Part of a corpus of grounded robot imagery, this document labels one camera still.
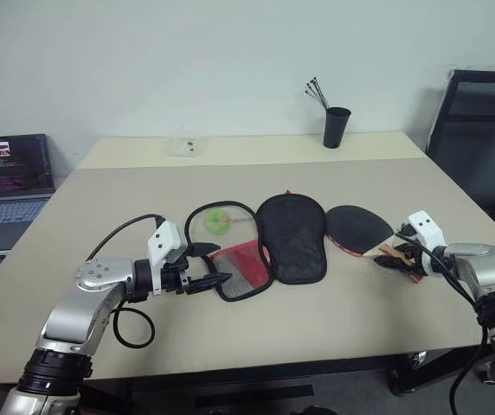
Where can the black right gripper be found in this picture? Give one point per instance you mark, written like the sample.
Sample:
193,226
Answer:
408,243

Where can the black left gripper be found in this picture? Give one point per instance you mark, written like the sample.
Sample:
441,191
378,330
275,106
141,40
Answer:
174,276

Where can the black table tennis paddle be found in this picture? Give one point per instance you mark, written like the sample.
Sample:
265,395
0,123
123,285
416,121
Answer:
355,229

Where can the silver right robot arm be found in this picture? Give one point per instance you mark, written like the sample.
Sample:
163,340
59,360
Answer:
490,276

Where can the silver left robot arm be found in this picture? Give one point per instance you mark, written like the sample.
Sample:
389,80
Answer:
100,302

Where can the black mesh paddle case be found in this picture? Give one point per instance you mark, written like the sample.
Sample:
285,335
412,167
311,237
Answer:
295,242

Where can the green ball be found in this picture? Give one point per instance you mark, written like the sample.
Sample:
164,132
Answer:
217,222

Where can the clear plastic container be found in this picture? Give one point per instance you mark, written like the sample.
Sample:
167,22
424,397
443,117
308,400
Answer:
185,146

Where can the black plastic cup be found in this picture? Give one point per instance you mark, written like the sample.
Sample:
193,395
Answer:
335,127

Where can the black mesh office chair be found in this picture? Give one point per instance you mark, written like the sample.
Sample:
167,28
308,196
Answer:
477,138

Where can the open laptop computer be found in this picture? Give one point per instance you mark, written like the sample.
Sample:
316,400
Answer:
9,190

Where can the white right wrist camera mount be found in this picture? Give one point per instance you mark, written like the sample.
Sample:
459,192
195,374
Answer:
425,229

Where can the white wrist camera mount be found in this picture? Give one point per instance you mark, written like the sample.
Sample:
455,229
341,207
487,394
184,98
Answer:
165,238
425,229

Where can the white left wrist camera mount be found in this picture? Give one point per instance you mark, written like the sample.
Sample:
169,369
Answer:
165,238

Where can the black table frame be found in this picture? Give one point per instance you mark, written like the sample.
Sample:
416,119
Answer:
252,382

